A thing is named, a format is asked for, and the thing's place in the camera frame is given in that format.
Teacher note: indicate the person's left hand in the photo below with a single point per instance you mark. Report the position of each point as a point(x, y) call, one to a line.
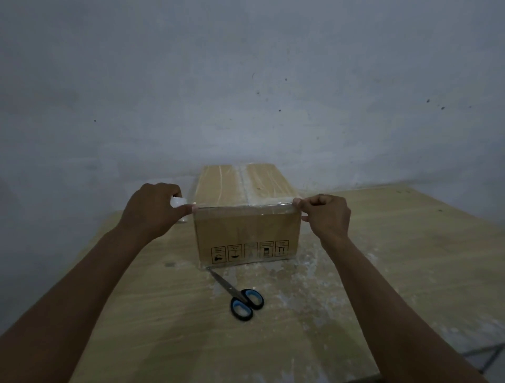
point(154, 213)

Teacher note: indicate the person's right hand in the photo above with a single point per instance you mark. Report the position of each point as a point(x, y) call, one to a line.
point(329, 219)

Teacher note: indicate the clear tape roll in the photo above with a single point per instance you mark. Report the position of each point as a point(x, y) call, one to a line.
point(177, 202)

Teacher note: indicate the brown cardboard box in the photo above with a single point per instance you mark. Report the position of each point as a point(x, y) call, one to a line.
point(244, 233)

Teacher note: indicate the person's right forearm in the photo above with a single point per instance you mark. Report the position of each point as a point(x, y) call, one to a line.
point(402, 315)

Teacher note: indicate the person's left forearm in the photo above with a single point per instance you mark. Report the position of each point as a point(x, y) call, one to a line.
point(59, 311)

